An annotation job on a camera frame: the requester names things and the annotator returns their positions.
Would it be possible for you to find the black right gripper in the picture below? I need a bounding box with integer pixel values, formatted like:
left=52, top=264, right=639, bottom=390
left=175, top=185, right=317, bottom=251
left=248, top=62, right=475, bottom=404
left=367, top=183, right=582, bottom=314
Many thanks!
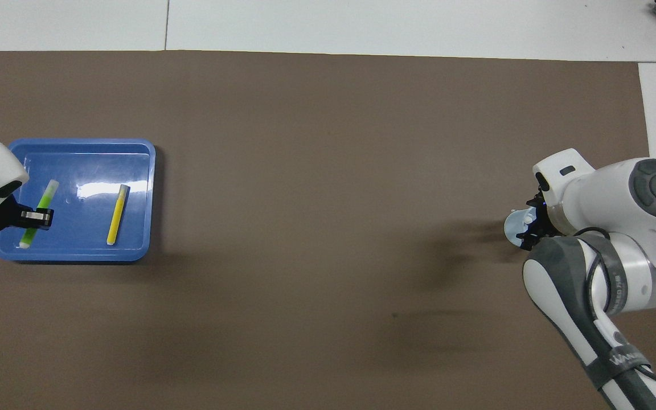
left=518, top=190, right=563, bottom=252

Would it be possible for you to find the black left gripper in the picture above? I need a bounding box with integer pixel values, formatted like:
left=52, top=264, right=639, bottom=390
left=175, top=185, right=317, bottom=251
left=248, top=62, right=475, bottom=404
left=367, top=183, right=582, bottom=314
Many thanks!
left=0, top=196, right=55, bottom=236

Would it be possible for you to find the green highlighter pen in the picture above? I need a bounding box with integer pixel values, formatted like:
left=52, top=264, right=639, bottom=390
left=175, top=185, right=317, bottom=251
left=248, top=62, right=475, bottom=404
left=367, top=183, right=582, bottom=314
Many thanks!
left=18, top=179, right=60, bottom=249

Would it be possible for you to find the yellow highlighter pen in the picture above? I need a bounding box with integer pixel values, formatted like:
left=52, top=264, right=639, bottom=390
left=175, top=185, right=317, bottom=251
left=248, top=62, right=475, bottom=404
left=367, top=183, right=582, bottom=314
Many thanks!
left=106, top=183, right=131, bottom=247

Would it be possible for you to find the blue plastic tray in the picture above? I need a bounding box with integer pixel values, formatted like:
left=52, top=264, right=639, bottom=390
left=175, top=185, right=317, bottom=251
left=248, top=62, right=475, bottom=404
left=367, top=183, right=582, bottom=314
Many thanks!
left=0, top=137, right=157, bottom=263

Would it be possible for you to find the clear plastic measuring cup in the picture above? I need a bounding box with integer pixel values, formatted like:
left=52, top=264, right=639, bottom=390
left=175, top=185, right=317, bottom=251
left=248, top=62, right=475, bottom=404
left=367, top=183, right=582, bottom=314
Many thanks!
left=503, top=207, right=540, bottom=249

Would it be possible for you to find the brown table mat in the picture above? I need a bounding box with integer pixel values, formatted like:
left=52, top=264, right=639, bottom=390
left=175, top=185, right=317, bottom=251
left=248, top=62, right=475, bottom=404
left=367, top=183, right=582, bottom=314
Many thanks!
left=0, top=50, right=656, bottom=410

